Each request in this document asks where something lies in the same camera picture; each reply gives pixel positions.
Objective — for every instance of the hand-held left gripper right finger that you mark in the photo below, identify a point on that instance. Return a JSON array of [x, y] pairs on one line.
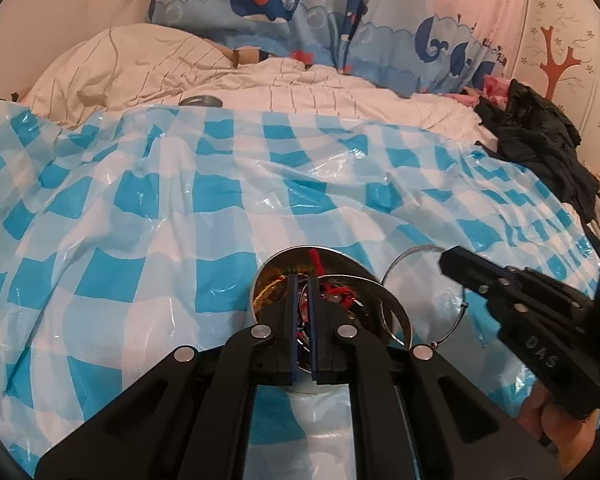
[[314, 330]]

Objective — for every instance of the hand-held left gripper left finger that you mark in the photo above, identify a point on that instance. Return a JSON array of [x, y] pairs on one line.
[[293, 330]]

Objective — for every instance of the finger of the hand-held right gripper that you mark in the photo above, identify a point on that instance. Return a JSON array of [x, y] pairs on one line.
[[475, 267], [505, 310]]

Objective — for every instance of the round metal tin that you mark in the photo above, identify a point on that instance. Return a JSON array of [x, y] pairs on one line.
[[280, 272]]

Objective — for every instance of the person's right hand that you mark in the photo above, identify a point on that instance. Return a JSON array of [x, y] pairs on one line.
[[550, 420]]

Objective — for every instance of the black clothes pile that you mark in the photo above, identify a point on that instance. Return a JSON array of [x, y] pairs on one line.
[[540, 130]]

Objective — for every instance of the blue checkered plastic sheet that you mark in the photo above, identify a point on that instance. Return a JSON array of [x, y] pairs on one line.
[[155, 235]]

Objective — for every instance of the pink cloth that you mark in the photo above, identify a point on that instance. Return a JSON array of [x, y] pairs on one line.
[[495, 87]]

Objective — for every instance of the round metal lid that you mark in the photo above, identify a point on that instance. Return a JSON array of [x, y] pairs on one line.
[[200, 101]]

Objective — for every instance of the blue whale print curtain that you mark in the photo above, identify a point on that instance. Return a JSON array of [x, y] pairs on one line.
[[380, 35]]

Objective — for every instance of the pink starfish print curtain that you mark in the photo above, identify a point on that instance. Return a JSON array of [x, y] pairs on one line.
[[480, 5]]

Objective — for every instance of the brown and black object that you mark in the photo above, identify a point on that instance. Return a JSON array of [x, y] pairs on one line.
[[245, 56]]

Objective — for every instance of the white striped duvet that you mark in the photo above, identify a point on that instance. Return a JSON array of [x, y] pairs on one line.
[[130, 70]]

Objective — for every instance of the tree wall sticker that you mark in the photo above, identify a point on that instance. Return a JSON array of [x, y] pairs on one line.
[[555, 65]]

